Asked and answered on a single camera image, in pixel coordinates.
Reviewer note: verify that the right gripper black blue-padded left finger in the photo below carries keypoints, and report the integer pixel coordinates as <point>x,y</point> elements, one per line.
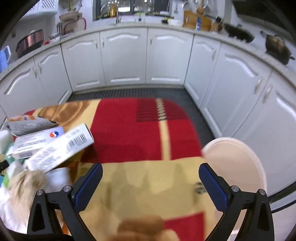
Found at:
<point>55,215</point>

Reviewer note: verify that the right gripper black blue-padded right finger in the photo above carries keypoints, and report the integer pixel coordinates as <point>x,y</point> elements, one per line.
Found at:
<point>231,200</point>

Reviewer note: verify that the white box with barcode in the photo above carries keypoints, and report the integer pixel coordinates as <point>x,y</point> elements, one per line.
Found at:
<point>61,149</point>

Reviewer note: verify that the silver box red-blue logo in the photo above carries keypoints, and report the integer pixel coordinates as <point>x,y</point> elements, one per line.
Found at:
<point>25,146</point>

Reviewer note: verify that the white round trash bin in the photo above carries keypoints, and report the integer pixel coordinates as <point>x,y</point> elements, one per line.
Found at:
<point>237,164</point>

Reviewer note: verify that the white kitchen base cabinets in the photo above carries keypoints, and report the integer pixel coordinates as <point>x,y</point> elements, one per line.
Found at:
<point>241,91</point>

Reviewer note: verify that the kitchen window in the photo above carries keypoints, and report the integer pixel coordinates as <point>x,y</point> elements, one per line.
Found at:
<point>132,7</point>

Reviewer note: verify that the crumpled beige paper ball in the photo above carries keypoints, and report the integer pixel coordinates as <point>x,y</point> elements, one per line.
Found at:
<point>23,187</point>

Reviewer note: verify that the printed foil snack bag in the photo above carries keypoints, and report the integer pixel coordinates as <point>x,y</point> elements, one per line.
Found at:
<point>26,124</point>

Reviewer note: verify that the red yellow patterned blanket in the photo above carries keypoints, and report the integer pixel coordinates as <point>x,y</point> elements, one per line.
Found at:
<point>150,154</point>

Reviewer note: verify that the blue electric kettle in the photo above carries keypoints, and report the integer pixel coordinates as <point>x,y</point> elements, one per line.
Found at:
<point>5,55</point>

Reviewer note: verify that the dark lidded pot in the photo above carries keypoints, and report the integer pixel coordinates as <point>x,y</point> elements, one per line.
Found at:
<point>276,47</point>

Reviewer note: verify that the copper coloured cooking pot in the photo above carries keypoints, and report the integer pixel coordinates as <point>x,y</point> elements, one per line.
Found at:
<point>30,43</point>

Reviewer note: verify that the black wok pan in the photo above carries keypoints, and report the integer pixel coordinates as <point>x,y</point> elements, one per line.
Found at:
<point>238,33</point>

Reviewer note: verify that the dish rack with boards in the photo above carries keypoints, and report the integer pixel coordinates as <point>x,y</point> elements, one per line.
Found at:
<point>71,22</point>

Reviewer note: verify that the wooden cutting board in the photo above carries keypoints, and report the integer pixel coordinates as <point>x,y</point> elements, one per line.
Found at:
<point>196,21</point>

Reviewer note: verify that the chrome sink faucet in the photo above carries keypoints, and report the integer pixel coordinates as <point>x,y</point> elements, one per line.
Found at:
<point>113,11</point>

